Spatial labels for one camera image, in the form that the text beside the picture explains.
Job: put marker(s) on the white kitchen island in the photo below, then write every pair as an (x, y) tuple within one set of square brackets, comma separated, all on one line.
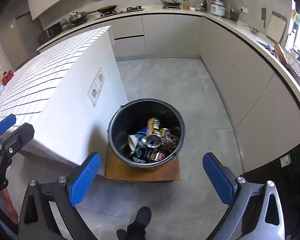
[(69, 94)]

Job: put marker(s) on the orange juice jar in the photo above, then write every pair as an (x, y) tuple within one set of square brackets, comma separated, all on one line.
[(186, 4)]

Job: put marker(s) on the person's left hand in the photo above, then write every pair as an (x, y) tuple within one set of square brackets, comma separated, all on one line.
[(7, 206)]

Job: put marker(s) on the steel wool scrubber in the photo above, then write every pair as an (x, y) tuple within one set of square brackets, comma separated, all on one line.
[(168, 140)]

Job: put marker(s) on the white blue paper cup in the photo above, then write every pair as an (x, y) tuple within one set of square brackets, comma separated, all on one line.
[(134, 139)]

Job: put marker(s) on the white cutting board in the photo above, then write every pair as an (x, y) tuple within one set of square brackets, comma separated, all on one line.
[(276, 27)]

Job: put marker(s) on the brown wooden stool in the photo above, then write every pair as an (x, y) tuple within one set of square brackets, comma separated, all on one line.
[(118, 170)]

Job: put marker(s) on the black refrigerator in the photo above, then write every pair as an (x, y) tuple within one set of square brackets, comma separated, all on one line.
[(284, 171)]

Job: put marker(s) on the black toaster oven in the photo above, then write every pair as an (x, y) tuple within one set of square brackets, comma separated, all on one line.
[(50, 32)]

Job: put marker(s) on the white rice cooker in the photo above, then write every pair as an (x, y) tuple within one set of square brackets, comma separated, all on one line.
[(218, 8)]

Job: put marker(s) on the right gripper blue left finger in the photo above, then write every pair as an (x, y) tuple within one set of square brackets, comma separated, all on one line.
[(81, 178)]

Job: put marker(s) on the wok on gas stove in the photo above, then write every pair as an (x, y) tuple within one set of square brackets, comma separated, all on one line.
[(103, 10)]

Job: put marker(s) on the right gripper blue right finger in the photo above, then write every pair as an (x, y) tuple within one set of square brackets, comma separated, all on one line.
[(222, 179)]

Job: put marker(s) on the black utensil holder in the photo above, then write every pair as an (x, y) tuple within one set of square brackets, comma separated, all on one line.
[(234, 15)]

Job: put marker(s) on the kettle on portable stove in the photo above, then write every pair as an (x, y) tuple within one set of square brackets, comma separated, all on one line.
[(170, 4)]

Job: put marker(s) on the yellow black drink can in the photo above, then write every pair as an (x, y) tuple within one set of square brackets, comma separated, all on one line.
[(153, 127)]

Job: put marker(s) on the red tin box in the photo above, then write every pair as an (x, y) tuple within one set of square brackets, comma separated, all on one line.
[(6, 77)]

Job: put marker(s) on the black shoe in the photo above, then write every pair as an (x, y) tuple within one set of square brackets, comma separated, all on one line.
[(143, 217)]

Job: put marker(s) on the beige tall cabinet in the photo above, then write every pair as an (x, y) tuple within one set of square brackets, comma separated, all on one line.
[(20, 40)]

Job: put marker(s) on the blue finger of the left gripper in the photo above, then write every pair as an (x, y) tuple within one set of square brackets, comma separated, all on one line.
[(7, 123)]

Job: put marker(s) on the black round trash bin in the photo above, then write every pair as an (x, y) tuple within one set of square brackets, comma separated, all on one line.
[(132, 117)]

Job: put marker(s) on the grey lidded pot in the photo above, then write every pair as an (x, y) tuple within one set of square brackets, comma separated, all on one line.
[(77, 18)]

